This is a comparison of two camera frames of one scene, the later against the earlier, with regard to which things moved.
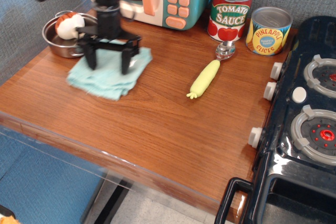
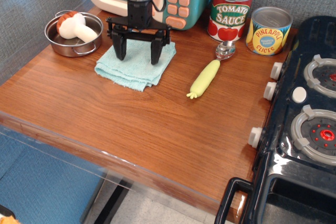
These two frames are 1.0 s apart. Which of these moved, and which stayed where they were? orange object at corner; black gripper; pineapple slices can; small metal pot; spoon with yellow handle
Moved: black gripper
Stayed: orange object at corner; small metal pot; pineapple slices can; spoon with yellow handle
